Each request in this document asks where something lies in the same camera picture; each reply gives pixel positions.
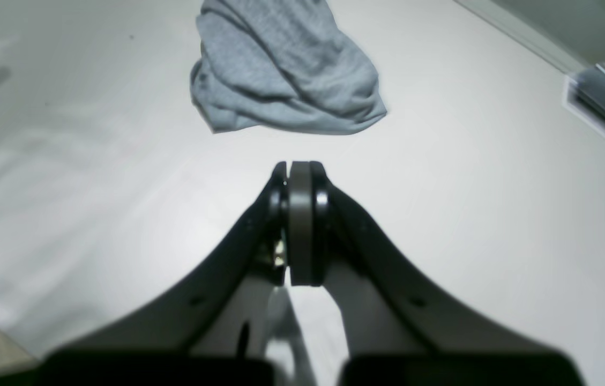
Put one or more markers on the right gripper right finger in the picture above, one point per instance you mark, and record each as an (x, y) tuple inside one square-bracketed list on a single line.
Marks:
[(400, 327)]

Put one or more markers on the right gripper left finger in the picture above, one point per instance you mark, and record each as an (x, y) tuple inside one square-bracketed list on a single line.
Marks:
[(202, 330)]

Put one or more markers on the grey t-shirt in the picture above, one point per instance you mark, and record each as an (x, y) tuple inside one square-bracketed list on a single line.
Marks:
[(284, 65)]

